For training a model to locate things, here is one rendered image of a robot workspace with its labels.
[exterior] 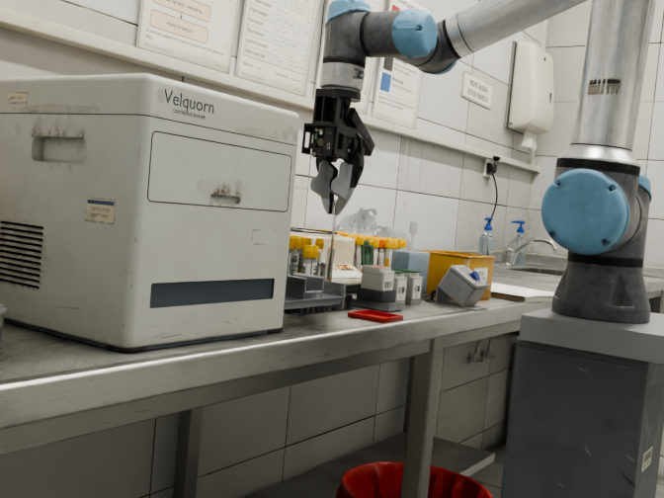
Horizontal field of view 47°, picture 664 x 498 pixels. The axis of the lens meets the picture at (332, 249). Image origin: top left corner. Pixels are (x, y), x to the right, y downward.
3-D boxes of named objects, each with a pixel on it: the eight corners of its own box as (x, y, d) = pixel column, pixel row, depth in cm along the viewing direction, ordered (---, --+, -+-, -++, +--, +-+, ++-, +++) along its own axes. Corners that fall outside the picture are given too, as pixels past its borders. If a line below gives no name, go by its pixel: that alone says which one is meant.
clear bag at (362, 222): (374, 277, 208) (380, 208, 207) (313, 270, 212) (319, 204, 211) (388, 271, 233) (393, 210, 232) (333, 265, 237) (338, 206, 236)
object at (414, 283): (410, 305, 149) (414, 271, 149) (389, 301, 152) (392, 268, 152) (420, 304, 153) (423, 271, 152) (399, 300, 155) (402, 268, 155)
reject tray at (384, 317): (382, 323, 122) (383, 318, 122) (347, 316, 126) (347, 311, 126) (403, 320, 128) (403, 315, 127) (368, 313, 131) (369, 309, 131)
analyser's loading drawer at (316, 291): (262, 318, 102) (265, 280, 102) (224, 310, 106) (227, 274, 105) (344, 309, 119) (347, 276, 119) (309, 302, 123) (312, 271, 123)
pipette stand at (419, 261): (411, 301, 156) (416, 253, 155) (381, 297, 159) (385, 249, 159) (432, 299, 164) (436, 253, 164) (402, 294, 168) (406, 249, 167)
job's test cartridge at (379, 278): (380, 302, 137) (383, 268, 137) (359, 298, 140) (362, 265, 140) (391, 301, 141) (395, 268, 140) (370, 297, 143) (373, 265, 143)
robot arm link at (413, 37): (449, 19, 130) (391, 22, 136) (422, 2, 120) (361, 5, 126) (444, 66, 131) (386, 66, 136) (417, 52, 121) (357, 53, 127)
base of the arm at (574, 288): (663, 320, 124) (670, 259, 124) (626, 326, 113) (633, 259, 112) (575, 306, 134) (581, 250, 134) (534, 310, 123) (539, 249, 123)
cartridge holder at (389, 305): (388, 312, 136) (390, 292, 135) (346, 304, 141) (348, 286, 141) (403, 310, 140) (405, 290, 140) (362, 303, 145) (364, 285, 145)
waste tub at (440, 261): (464, 302, 164) (469, 256, 163) (411, 293, 172) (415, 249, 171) (491, 299, 174) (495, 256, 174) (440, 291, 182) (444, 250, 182)
